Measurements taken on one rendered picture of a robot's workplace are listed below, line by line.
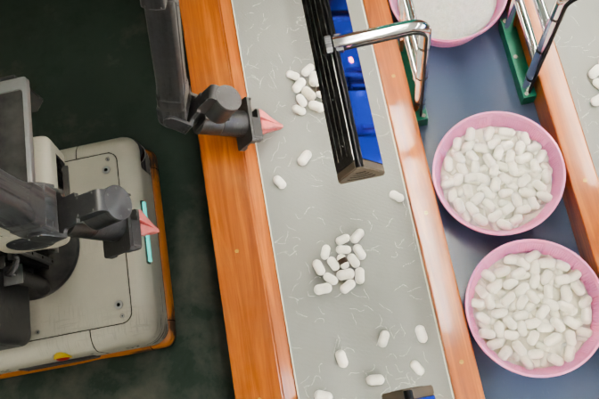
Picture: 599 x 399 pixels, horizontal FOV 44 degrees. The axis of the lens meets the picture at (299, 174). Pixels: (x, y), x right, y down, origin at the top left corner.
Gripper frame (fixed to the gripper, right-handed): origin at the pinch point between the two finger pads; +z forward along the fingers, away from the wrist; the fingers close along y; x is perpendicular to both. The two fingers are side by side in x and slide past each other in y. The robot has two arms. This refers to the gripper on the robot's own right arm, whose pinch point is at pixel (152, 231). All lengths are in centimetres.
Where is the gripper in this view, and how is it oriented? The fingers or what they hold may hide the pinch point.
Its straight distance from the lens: 135.7
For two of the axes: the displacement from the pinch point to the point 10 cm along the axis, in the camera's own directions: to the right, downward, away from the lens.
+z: 5.6, 1.7, 8.1
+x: -8.1, 3.1, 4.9
